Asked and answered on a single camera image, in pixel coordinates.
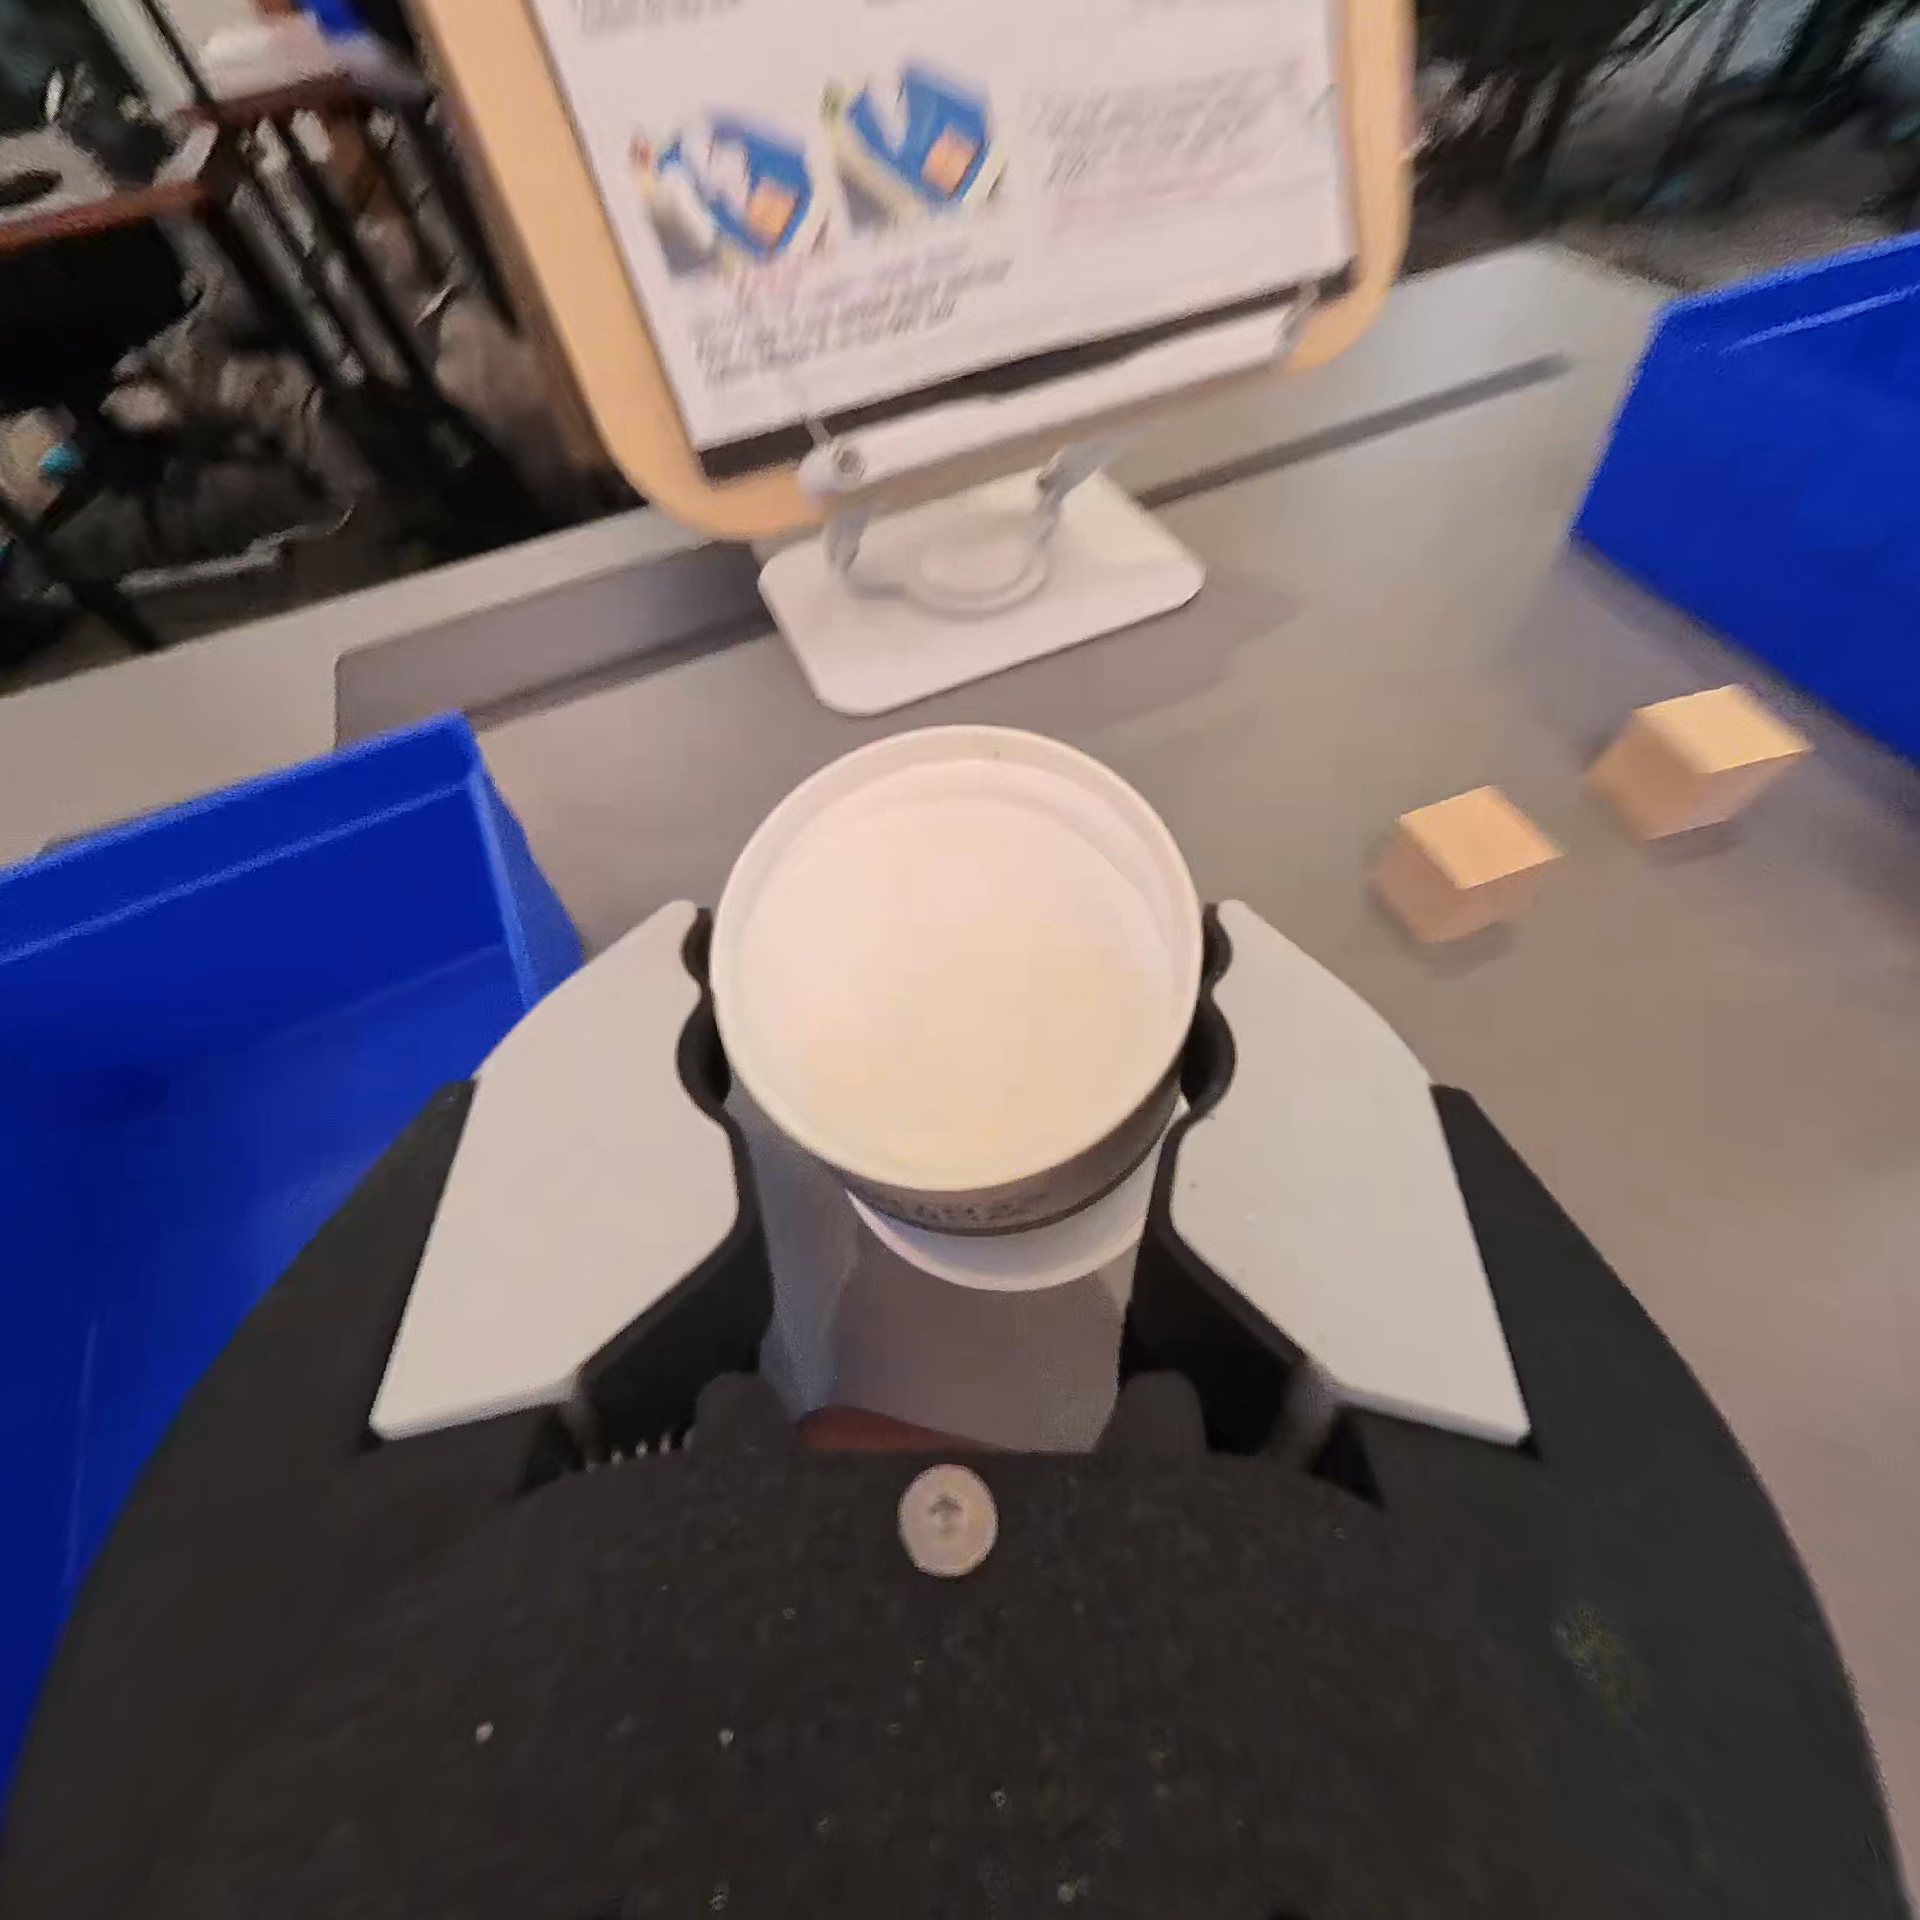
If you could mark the wooden cube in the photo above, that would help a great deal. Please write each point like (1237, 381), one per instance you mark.
(1463, 870)
(1697, 759)

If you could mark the instruction board on stand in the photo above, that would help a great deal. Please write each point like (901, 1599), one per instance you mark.
(1110, 599)

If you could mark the white green striped paper cup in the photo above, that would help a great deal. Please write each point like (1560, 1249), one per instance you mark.
(946, 975)

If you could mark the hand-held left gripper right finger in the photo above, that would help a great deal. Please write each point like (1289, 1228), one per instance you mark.
(1338, 1187)

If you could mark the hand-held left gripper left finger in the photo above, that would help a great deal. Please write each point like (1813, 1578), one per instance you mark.
(569, 1187)

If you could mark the printed instruction sheet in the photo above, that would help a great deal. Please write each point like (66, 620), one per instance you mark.
(960, 314)

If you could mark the blue plastic bin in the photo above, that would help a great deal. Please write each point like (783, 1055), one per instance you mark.
(1772, 495)
(226, 1124)

